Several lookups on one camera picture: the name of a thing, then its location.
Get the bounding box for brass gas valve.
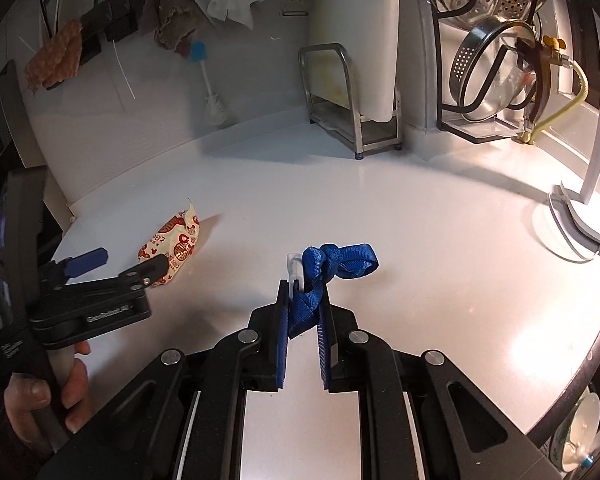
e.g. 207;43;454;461
542;35;578;68

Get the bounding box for black wire rack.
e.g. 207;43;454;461
432;0;571;143

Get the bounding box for blue strap with white clip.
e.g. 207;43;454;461
285;243;381;339

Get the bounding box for red patterned snack wrapper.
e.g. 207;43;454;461
137;199;202;288

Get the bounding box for person's left hand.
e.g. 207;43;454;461
2;340;94;442

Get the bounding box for brown hanging cloth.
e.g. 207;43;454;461
140;0;216;56

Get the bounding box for white plastic strip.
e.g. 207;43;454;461
111;39;137;102

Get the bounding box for white bowl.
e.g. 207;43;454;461
550;382;600;476

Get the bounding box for steel cutting board rack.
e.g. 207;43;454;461
298;42;402;160

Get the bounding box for white curved stand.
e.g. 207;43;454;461
532;5;600;263

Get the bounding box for steel perforated strainer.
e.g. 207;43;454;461
450;15;543;121

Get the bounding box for orange hanging cloth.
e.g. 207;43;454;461
25;19;84;90

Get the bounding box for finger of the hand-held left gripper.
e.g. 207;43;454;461
37;279;293;480
316;304;563;480

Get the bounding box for black hook rail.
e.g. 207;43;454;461
40;0;201;91

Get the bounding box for yellow gas hose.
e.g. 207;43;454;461
520;60;589;146

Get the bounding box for white bottle brush blue tip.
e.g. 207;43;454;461
190;42;236;128

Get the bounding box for white cutting board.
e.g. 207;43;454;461
307;0;400;123

